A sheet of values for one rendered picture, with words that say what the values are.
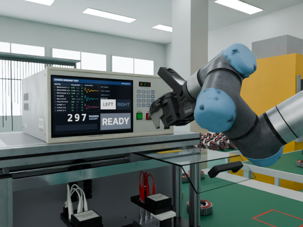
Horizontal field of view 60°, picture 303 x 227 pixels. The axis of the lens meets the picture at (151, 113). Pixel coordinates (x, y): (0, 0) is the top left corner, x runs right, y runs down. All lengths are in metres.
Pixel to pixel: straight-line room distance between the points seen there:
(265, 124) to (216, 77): 0.13
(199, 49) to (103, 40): 3.76
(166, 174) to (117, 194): 0.23
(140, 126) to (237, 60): 0.43
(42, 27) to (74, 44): 0.87
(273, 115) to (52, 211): 0.70
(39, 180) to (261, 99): 3.94
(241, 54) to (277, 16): 6.12
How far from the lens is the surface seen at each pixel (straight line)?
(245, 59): 0.56
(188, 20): 4.92
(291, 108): 0.55
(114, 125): 0.82
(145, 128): 0.88
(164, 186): 1.13
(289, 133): 0.56
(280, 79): 4.26
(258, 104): 4.41
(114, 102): 0.81
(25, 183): 0.72
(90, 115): 0.78
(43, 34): 7.41
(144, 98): 0.87
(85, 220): 0.75
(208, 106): 0.47
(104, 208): 1.00
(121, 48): 8.21
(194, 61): 4.79
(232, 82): 0.52
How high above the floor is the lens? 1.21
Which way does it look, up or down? 2 degrees down
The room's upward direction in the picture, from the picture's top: straight up
